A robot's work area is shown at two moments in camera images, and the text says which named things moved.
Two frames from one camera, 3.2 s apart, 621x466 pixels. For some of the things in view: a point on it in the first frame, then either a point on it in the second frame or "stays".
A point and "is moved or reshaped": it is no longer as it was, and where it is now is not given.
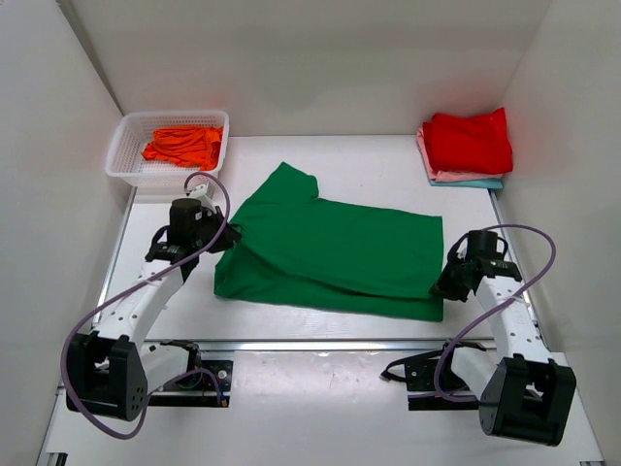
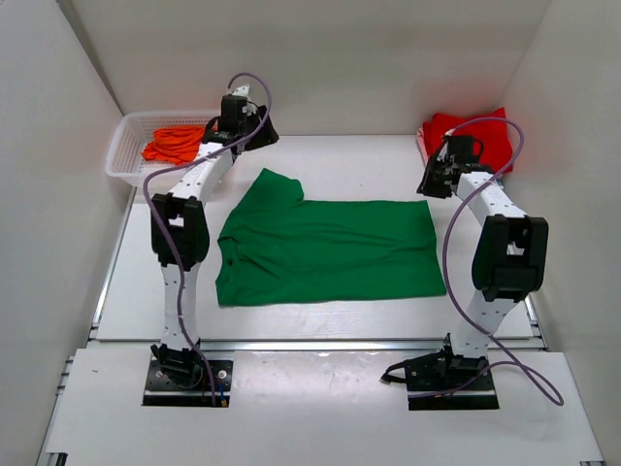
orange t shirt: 196,146 stays
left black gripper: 229,234 to 267,136
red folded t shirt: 477,144 stays
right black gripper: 442,288 to 425,187
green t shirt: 296,248 is moved or reshaped
